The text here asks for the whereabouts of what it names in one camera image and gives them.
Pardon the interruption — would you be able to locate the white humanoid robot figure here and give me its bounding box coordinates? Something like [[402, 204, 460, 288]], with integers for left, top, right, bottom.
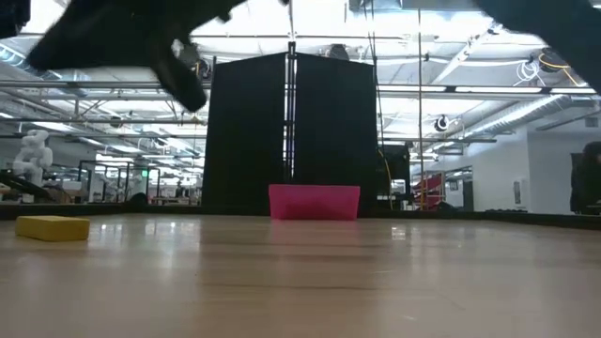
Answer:
[[12, 129, 54, 189]]

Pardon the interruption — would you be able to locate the yellow wooden block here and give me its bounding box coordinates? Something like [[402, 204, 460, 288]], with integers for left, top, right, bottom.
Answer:
[[14, 215, 91, 243]]

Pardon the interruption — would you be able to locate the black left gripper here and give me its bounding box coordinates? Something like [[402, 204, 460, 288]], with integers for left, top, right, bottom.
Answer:
[[25, 0, 250, 113]]

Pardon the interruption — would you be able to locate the red plastic bin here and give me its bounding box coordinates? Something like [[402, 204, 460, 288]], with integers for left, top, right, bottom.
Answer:
[[268, 184, 362, 222]]

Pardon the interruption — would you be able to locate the black workstation frame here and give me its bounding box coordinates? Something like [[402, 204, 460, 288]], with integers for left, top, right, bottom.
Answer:
[[77, 159, 161, 204]]

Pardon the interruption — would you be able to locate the thin metal pole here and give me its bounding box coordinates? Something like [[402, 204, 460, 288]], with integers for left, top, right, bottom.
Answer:
[[416, 0, 425, 211]]

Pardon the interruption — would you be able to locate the black equipment cabinet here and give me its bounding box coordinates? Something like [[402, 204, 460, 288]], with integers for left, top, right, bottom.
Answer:
[[377, 144, 412, 207]]

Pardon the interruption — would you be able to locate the red metal structure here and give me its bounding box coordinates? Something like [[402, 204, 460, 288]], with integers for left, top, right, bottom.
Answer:
[[411, 172, 445, 210]]

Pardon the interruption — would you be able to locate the yellow cable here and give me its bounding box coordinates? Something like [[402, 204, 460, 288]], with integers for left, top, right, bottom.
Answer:
[[378, 148, 394, 207]]

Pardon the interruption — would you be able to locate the black folding partition screen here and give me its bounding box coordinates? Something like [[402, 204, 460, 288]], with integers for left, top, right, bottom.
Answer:
[[201, 51, 379, 210]]

